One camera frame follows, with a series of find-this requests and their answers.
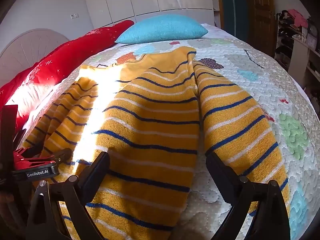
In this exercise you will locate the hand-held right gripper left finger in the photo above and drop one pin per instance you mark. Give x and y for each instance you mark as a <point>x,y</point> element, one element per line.
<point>98,175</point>

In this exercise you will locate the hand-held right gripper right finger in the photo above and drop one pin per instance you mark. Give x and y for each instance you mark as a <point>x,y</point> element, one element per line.
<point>220,177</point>

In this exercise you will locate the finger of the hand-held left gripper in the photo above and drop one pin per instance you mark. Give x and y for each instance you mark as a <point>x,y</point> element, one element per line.
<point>62,155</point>

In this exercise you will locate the yellow striped knit sweater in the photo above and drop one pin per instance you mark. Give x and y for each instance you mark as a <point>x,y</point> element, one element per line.
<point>155,120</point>

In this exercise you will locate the red patterned duvet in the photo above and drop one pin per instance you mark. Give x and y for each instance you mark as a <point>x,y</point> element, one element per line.
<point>75,52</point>

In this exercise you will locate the white round headboard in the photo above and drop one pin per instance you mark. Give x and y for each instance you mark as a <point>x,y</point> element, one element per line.
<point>32,45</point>

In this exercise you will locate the patchwork heart quilt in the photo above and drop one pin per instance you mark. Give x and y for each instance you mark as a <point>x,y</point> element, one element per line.
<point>250,62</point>

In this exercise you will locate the white bed sheet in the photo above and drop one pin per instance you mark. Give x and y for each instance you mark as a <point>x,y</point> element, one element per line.
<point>220,32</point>

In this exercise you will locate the cluttered shelf rack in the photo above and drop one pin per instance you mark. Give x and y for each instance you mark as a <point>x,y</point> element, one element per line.
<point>295,47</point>

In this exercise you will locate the blue knit pillow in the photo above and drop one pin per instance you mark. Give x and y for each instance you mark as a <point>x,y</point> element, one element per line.
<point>162,28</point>

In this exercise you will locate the brown wooden door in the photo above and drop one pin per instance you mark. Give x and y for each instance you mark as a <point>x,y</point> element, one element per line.
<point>261,17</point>

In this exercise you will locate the small desk clock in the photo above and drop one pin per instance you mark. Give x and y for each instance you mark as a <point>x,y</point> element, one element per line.
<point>312,33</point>

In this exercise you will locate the dark teal door panel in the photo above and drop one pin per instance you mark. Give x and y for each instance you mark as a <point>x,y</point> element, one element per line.
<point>233,2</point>

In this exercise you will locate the pink cloth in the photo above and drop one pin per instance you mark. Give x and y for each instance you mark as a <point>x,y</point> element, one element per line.
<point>297,17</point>

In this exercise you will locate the white wall socket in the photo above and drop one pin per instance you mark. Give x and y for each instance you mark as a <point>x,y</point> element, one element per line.
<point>74,16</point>

